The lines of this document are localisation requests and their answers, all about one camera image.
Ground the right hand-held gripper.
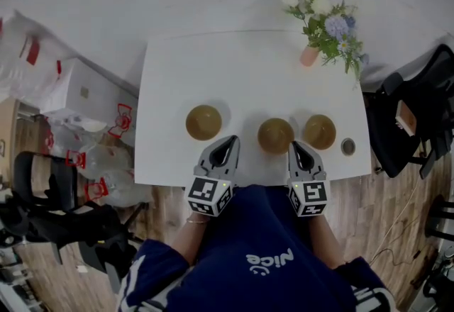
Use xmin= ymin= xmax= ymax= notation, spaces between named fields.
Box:
xmin=286 ymin=140 xmax=332 ymax=218

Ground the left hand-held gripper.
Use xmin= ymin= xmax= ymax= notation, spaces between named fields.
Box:
xmin=184 ymin=134 xmax=242 ymax=218

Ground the brown bowl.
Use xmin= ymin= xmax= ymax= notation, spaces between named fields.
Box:
xmin=185 ymin=104 xmax=223 ymax=142
xmin=303 ymin=113 xmax=337 ymax=150
xmin=257 ymin=117 xmax=296 ymax=155

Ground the person's left forearm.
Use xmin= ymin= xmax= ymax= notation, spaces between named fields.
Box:
xmin=170 ymin=213 xmax=210 ymax=267

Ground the person's right forearm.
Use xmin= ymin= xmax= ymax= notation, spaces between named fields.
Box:
xmin=307 ymin=214 xmax=347 ymax=269

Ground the round metal table grommet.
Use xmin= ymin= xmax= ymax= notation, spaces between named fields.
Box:
xmin=340 ymin=138 xmax=357 ymax=157

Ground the person's navy blue shirt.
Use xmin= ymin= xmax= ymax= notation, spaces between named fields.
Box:
xmin=116 ymin=184 xmax=397 ymax=312

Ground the black office chair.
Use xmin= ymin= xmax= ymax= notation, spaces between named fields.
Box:
xmin=365 ymin=43 xmax=454 ymax=179
xmin=0 ymin=150 xmax=150 ymax=283

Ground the brown cardboard box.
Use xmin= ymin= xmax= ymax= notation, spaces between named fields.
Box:
xmin=394 ymin=99 xmax=418 ymax=136

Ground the pink vase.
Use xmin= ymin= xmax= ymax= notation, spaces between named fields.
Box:
xmin=299 ymin=45 xmax=320 ymax=67

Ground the pile of plastic bags and boxes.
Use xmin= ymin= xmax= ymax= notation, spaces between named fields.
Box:
xmin=0 ymin=11 xmax=153 ymax=208

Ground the artificial flower bunch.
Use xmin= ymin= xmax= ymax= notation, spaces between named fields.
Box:
xmin=282 ymin=0 xmax=370 ymax=83

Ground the black round stool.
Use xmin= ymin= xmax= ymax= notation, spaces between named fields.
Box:
xmin=423 ymin=193 xmax=454 ymax=244

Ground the white carton box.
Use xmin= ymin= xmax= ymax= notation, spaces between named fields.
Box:
xmin=42 ymin=57 xmax=139 ymax=123

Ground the light wooden cabinet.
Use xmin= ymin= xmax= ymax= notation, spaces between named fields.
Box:
xmin=0 ymin=97 xmax=40 ymax=169

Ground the white floor cable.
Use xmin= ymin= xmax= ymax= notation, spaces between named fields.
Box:
xmin=370 ymin=177 xmax=419 ymax=257

